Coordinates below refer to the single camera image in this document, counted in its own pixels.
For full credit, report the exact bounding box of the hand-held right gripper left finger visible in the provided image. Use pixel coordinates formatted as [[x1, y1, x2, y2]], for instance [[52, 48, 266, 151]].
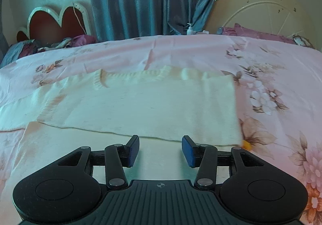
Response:
[[57, 135, 140, 190]]

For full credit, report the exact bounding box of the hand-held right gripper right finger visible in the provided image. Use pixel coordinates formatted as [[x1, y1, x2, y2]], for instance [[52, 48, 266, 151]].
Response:
[[182, 135, 265, 190]]

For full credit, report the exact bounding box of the cream towel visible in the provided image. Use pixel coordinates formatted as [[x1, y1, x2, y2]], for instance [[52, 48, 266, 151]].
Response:
[[0, 65, 243, 190]]

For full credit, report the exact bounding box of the pile of clothes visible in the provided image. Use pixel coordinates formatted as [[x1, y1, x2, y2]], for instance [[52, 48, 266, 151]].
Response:
[[38, 35, 98, 51]]

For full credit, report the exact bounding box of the pink floral bed sheet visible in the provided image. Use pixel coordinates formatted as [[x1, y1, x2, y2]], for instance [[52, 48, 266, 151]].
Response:
[[0, 34, 322, 225]]

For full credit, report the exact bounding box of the purple pillow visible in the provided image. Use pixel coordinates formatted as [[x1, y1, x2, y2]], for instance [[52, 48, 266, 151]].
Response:
[[223, 23, 296, 44]]

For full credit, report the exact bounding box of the red heart-shaped headboard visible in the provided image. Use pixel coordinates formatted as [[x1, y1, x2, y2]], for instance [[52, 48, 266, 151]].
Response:
[[16, 2, 92, 42]]

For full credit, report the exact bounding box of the blue-grey pillow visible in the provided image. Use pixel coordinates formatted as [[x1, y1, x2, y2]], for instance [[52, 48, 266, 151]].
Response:
[[0, 39, 38, 67]]

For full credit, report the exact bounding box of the patterned cushion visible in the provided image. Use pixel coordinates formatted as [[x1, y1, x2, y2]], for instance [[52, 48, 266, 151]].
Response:
[[293, 34, 315, 48]]

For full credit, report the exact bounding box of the white charging cable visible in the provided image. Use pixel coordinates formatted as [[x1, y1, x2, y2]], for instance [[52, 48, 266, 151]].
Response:
[[72, 2, 86, 34]]

